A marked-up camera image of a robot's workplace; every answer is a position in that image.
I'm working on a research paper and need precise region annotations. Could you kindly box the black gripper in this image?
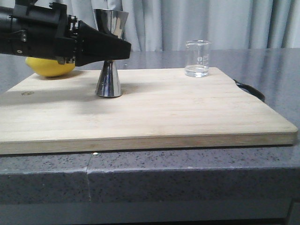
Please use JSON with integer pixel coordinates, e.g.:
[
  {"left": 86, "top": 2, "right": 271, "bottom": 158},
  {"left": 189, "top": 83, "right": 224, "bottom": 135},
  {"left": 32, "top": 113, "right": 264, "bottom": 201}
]
[{"left": 0, "top": 2, "right": 131, "bottom": 67}]

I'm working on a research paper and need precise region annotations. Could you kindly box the steel double jigger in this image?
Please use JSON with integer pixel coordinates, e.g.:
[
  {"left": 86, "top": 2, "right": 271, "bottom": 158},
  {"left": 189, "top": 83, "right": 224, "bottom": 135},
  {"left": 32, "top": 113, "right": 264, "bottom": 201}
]
[{"left": 94, "top": 9, "right": 129, "bottom": 98}]

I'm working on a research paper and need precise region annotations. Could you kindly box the glass measuring beaker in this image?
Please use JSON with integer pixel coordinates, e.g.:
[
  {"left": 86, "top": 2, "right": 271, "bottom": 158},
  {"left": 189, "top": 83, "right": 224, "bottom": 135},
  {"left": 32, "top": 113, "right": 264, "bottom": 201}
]
[{"left": 184, "top": 40, "right": 211, "bottom": 78}]

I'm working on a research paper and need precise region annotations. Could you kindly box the yellow lemon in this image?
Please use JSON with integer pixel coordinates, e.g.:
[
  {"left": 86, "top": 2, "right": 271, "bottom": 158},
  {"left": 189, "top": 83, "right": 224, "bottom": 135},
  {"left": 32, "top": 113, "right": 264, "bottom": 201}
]
[{"left": 25, "top": 57, "right": 75, "bottom": 77}]

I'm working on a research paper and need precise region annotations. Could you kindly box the grey curtain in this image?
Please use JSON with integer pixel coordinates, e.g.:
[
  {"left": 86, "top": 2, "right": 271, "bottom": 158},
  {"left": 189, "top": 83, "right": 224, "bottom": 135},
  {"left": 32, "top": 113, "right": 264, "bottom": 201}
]
[{"left": 0, "top": 0, "right": 300, "bottom": 53}]

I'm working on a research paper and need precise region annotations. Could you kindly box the wooden cutting board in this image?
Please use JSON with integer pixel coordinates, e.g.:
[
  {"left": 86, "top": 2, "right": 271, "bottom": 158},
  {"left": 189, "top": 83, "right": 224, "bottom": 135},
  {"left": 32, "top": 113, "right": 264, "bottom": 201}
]
[{"left": 0, "top": 67, "right": 298, "bottom": 154}]

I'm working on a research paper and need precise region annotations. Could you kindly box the black cutting board handle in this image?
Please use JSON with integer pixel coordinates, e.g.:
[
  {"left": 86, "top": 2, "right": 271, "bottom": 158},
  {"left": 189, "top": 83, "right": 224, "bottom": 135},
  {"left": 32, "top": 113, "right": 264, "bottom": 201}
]
[{"left": 234, "top": 79, "right": 265, "bottom": 102}]

